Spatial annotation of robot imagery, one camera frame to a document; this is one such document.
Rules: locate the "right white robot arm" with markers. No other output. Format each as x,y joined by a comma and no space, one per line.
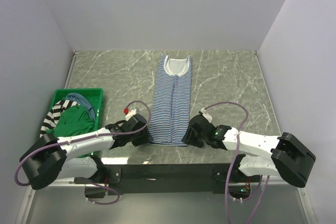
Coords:
279,156

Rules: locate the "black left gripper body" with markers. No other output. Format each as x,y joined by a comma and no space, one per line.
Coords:
140,138

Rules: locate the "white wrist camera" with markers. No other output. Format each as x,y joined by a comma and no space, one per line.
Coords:
130,113
206,112

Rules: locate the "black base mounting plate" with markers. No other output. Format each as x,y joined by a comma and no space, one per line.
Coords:
163,178

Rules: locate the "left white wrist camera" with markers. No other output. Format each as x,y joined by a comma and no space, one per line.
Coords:
130,113

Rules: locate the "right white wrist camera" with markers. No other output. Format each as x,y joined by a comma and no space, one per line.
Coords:
206,112

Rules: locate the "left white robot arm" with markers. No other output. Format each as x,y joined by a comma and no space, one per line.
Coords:
52,158

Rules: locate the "grey blue garment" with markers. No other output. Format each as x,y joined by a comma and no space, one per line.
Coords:
80,99

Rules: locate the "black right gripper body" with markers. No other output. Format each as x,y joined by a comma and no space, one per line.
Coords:
195,139

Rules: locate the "green garment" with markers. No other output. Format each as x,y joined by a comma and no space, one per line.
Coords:
74,121

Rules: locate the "blue white striped tank top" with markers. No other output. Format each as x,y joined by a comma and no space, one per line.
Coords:
171,106

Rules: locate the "black white striped garment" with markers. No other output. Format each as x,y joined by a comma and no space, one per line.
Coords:
52,118

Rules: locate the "green plastic basket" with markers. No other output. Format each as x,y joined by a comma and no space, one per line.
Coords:
94,96

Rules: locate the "aluminium frame rail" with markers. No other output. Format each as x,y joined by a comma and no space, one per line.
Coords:
63,202

